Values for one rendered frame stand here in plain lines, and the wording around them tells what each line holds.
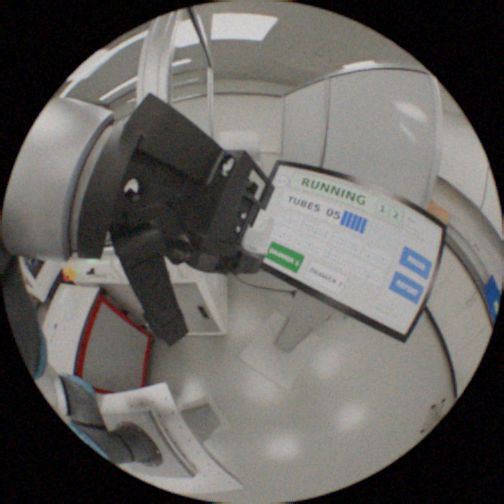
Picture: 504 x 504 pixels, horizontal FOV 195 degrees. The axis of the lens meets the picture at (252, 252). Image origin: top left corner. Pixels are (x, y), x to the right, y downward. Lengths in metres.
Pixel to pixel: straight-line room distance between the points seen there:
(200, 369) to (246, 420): 0.52
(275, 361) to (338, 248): 1.02
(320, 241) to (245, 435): 1.28
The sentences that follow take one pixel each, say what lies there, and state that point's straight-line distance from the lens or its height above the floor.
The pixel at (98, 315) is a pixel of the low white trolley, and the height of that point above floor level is 0.67.
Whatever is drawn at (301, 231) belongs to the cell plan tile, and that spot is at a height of 1.06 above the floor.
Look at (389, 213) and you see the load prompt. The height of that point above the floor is 1.15.
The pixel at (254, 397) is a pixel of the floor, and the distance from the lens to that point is 1.25.
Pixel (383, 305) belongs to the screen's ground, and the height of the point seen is 1.01.
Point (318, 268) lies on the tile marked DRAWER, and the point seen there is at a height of 1.01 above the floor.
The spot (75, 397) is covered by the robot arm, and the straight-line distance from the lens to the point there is 0.50.
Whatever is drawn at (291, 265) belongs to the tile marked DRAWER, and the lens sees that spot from 0.35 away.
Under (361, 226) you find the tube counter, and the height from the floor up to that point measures 1.11.
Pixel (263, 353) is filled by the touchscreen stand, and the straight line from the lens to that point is 1.23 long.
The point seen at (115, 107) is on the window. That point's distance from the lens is 0.52.
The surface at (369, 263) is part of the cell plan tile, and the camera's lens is 0.36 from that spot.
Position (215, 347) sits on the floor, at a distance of 1.30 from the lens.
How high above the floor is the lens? 1.24
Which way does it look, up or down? 41 degrees down
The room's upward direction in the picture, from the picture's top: straight up
